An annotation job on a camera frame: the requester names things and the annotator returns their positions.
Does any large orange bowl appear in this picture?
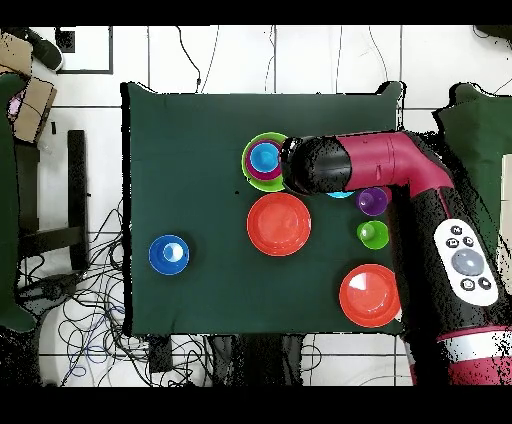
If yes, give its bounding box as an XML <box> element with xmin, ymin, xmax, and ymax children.
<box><xmin>246</xmin><ymin>192</ymin><xmax>312</xmax><ymax>258</ymax></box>
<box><xmin>338</xmin><ymin>263</ymin><xmax>402</xmax><ymax>329</ymax></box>

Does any large green bowl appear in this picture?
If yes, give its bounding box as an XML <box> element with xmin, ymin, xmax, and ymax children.
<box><xmin>241</xmin><ymin>131</ymin><xmax>290</xmax><ymax>193</ymax></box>

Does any small pink bowl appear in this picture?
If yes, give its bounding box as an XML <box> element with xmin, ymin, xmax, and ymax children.
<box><xmin>244</xmin><ymin>138</ymin><xmax>284</xmax><ymax>182</ymax></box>

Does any light blue cup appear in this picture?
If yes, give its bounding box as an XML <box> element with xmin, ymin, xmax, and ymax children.
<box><xmin>249</xmin><ymin>142</ymin><xmax>281</xmax><ymax>174</ymax></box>

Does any dark green table cloth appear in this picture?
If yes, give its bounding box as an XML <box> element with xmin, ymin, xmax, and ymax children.
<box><xmin>120</xmin><ymin>81</ymin><xmax>406</xmax><ymax>336</ymax></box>

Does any small dark blue bowl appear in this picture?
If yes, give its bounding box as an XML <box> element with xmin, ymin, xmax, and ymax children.
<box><xmin>148</xmin><ymin>234</ymin><xmax>191</xmax><ymax>276</ymax></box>

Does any purple cup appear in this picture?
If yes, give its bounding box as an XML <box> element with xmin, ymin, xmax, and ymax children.
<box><xmin>355</xmin><ymin>186</ymin><xmax>390</xmax><ymax>218</ymax></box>

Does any green cup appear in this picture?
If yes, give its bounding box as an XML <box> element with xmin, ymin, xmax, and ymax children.
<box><xmin>356</xmin><ymin>220</ymin><xmax>390</xmax><ymax>251</ymax></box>

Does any black power strip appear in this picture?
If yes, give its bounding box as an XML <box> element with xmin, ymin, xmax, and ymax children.
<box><xmin>148</xmin><ymin>334</ymin><xmax>174</xmax><ymax>374</ymax></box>

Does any grey stand foot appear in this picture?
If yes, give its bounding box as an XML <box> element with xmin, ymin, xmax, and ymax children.
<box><xmin>15</xmin><ymin>271</ymin><xmax>85</xmax><ymax>317</ymax></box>

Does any dark green side cloth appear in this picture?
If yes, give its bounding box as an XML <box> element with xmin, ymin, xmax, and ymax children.
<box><xmin>0</xmin><ymin>71</ymin><xmax>38</xmax><ymax>333</ymax></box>
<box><xmin>431</xmin><ymin>82</ymin><xmax>512</xmax><ymax>257</ymax></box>

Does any brown cardboard box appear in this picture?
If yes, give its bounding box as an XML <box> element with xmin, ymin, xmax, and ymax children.
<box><xmin>14</xmin><ymin>76</ymin><xmax>58</xmax><ymax>144</ymax></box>
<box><xmin>0</xmin><ymin>29</ymin><xmax>35</xmax><ymax>76</ymax></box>

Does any white panel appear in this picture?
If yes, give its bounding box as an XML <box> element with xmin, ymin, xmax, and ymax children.
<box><xmin>499</xmin><ymin>153</ymin><xmax>512</xmax><ymax>265</ymax></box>

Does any small pink item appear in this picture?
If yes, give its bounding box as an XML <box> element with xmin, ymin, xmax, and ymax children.
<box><xmin>7</xmin><ymin>93</ymin><xmax>24</xmax><ymax>120</ymax></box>

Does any person's foot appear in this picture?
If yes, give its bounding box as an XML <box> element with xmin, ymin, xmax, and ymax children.
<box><xmin>23</xmin><ymin>27</ymin><xmax>65</xmax><ymax>73</ymax></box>

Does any black floor cable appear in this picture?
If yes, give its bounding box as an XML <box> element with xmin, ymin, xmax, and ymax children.
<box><xmin>174</xmin><ymin>25</ymin><xmax>202</xmax><ymax>94</ymax></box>

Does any black chair frame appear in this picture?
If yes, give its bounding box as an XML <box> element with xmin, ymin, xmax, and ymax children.
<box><xmin>17</xmin><ymin>129</ymin><xmax>90</xmax><ymax>273</ymax></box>

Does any black square floor frame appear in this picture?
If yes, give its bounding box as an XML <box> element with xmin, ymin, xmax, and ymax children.
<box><xmin>55</xmin><ymin>25</ymin><xmax>114</xmax><ymax>76</ymax></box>

